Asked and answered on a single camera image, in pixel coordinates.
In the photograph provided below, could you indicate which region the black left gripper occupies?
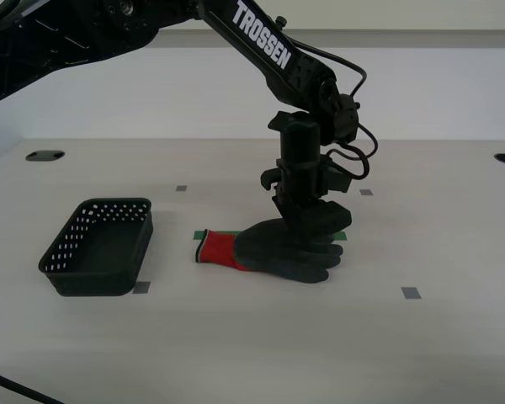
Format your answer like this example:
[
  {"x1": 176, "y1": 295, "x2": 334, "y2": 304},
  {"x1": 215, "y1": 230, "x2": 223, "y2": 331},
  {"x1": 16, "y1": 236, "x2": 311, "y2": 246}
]
[{"x1": 259, "y1": 156, "x2": 354, "y2": 237}]

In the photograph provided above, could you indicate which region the red and grey work glove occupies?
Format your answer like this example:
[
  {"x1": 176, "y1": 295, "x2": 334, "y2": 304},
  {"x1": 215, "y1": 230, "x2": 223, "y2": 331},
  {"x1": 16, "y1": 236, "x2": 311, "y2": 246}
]
[{"x1": 192, "y1": 218, "x2": 345, "y2": 285}]

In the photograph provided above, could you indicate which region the black perforated plastic basket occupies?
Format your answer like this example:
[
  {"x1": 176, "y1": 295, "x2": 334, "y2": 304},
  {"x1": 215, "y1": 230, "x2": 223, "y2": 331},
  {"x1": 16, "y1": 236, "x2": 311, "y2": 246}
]
[{"x1": 38, "y1": 197, "x2": 155, "y2": 299}]

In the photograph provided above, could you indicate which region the green tape strip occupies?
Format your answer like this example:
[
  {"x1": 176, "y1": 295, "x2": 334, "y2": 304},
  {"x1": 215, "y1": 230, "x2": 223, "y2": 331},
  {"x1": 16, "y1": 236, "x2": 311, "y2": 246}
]
[{"x1": 192, "y1": 229, "x2": 348, "y2": 241}]

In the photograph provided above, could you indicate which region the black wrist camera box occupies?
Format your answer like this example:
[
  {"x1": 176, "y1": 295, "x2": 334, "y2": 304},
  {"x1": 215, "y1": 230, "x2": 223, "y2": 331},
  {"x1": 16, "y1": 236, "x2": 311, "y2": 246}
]
[{"x1": 319, "y1": 165, "x2": 353, "y2": 195}]

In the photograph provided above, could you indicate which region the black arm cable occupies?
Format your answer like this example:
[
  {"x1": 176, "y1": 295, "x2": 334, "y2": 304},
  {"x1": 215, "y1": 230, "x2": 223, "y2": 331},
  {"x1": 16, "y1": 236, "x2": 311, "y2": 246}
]
[{"x1": 277, "y1": 31, "x2": 380, "y2": 181}]

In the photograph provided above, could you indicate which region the black loose cable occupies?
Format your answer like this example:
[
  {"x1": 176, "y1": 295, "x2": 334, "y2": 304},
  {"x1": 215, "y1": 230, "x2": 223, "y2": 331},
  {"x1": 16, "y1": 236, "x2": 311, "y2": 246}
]
[{"x1": 0, "y1": 367, "x2": 65, "y2": 404}]

